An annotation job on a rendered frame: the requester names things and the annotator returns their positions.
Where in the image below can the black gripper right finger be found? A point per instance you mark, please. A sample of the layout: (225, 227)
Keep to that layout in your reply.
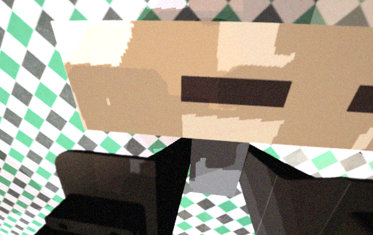
(283, 200)

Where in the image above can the grey two-prong plug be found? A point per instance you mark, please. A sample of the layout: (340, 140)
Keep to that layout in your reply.
(215, 166)

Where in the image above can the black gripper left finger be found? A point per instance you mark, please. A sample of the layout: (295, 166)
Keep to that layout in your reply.
(157, 181)

